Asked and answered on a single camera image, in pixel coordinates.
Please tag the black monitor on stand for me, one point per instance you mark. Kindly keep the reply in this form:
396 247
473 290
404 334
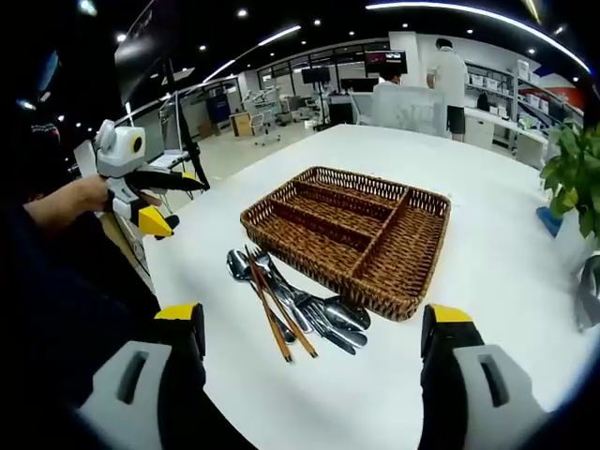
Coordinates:
314 75

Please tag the steel spoon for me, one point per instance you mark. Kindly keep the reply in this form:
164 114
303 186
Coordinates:
347 311
239 265

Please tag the blue flat box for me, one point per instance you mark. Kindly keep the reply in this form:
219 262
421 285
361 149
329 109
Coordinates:
548 222

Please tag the person's left hand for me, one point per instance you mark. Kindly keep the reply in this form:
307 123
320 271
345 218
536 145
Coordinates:
91 194

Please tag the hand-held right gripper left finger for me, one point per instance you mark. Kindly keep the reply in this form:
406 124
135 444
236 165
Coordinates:
117 384

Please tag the brown wicker utensil storage tray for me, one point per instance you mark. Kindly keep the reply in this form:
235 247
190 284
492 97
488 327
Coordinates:
375 244

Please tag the steel fork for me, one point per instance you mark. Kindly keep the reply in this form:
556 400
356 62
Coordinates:
263 265

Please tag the translucent white desk partition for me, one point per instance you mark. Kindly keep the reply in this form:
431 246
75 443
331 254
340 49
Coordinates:
408 112

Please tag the brown wooden cabinet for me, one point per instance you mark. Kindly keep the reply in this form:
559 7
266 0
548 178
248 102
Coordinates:
241 125

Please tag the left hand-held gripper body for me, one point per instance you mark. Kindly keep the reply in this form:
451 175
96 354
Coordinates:
117 145

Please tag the curved ceiling light strip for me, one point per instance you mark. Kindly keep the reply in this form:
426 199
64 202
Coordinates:
279 36
469 11

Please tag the black wall screen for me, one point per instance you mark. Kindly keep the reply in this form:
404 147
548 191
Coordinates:
386 63

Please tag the white desk cabinet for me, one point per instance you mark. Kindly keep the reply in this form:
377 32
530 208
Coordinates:
483 131

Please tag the black tripod stand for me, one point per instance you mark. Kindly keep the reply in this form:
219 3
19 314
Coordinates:
193 150

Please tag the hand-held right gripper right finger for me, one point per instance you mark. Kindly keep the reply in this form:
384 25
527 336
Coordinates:
511 389

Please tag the white storage shelf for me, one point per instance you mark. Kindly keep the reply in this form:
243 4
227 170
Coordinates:
490 86

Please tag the grey curved object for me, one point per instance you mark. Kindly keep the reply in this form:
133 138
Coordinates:
588 295

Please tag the person's dark shirt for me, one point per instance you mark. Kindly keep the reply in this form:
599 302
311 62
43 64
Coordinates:
70 304

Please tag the white office chair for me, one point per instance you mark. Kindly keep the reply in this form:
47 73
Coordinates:
260 123

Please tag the green potted plant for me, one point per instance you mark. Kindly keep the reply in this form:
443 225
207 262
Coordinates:
574 178

